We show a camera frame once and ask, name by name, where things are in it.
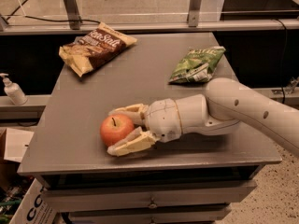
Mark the green jalapeno chip bag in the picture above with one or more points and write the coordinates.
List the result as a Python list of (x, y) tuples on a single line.
[(198, 65)]

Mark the top grey drawer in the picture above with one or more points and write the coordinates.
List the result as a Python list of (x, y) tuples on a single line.
[(151, 197)]

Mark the brown sea salt chip bag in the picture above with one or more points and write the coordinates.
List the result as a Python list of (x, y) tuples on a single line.
[(95, 49)]

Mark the metal railing post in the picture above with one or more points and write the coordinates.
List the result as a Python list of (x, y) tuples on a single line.
[(73, 16), (193, 12)]

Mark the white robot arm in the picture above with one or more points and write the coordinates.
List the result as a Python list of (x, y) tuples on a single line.
[(224, 104)]

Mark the grey drawer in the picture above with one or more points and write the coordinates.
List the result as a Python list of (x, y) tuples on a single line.
[(161, 215), (151, 197)]

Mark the left metal railing post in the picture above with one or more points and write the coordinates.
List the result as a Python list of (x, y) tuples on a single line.
[(73, 16)]

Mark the white pump bottle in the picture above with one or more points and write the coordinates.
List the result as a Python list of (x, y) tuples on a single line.
[(13, 90)]

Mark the right metal railing post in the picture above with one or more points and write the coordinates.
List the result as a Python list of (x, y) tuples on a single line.
[(193, 12)]

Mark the red apple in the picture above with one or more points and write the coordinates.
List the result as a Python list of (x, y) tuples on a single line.
[(115, 128)]

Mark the white cardboard box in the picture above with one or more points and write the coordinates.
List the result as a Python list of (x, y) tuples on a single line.
[(33, 209)]

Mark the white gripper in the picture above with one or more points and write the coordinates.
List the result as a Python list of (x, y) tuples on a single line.
[(162, 118)]

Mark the brown cardboard box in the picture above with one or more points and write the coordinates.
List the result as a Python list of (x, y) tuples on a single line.
[(13, 144)]

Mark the lower grey drawer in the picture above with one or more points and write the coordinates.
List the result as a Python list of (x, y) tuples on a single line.
[(161, 215)]

